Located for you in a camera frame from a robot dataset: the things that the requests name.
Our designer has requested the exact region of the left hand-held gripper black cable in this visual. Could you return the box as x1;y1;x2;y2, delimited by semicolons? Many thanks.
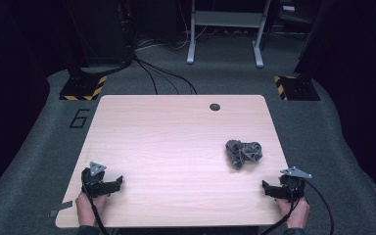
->
82;184;111;235

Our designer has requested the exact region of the person's left hand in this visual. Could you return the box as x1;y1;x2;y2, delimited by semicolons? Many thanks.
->
74;191;109;227

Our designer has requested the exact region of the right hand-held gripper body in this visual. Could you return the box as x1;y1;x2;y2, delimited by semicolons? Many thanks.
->
275;165;313;201

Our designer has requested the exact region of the grey tape strip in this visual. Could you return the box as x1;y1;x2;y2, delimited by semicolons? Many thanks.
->
48;200;74;218

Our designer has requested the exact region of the black stand base striped edge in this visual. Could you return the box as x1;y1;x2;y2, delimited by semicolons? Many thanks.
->
273;75;321;102
59;75;108;102

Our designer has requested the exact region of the white floor cable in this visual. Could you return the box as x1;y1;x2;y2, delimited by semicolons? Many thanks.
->
135;25;209;52

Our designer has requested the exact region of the black floor cable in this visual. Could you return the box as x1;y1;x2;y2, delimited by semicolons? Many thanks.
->
136;58;199;96
134;58;160;96

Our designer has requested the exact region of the black equipment cabinet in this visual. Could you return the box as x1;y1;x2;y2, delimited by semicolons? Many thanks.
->
66;0;135;68

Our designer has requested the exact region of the grey speckled cloth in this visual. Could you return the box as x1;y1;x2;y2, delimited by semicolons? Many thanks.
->
225;139;263;170

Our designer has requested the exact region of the person's right hand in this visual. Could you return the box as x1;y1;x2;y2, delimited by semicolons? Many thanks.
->
276;195;310;229

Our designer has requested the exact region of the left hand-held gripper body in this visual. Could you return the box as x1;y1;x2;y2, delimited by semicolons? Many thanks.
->
80;162;118;199

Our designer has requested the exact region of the white metal desk frame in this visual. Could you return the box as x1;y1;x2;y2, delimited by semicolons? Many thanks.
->
186;0;272;69

